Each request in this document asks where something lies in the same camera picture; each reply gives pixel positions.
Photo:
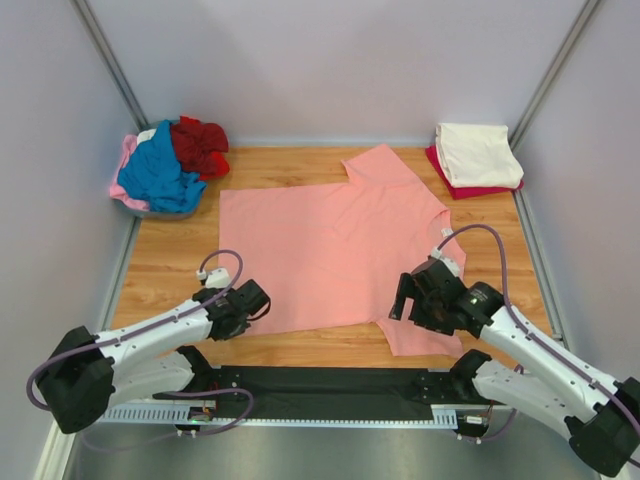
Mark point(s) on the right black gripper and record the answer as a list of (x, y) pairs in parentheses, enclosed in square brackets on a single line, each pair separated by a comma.
[(405, 290)]

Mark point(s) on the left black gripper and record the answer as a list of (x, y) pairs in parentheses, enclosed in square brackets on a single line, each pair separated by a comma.
[(243, 330)]

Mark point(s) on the salmon pink t-shirt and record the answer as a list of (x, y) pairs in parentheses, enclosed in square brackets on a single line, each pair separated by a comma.
[(332, 255)]

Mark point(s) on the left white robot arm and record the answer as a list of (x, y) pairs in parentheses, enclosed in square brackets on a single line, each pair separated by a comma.
[(87, 374)]

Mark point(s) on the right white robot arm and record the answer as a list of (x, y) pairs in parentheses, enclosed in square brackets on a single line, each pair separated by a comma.
[(595, 412)]

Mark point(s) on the folded magenta t-shirt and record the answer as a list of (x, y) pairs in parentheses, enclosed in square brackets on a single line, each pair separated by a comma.
[(459, 193)]

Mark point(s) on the folded white t-shirt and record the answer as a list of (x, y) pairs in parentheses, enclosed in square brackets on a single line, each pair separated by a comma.
[(477, 155)]

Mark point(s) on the blue t-shirt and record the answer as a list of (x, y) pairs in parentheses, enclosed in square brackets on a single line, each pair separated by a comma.
[(154, 175)]

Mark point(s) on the dark red t-shirt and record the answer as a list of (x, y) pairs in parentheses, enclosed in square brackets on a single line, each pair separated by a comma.
[(200, 147)]

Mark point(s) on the white t-shirt in basket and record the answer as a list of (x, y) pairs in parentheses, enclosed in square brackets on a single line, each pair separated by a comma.
[(146, 135)]

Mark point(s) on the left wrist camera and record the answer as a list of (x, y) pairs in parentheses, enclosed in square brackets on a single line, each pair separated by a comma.
[(217, 278)]

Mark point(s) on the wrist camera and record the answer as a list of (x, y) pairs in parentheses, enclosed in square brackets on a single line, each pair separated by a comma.
[(449, 262), (217, 278)]

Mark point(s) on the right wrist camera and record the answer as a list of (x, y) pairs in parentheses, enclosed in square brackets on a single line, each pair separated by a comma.
[(449, 262)]

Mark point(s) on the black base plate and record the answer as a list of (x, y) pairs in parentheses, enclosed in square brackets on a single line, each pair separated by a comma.
[(316, 393)]

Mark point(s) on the white slotted cable duct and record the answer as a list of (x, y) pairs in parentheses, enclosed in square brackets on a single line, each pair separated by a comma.
[(191, 416)]

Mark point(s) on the left corner aluminium post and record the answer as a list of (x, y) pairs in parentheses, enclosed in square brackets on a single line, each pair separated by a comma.
[(98, 38)]

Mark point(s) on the corner aluminium post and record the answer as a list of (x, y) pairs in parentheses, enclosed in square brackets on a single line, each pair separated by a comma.
[(569, 44), (98, 38)]

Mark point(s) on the right corner aluminium post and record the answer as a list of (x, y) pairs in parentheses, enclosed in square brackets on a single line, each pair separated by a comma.
[(569, 44)]

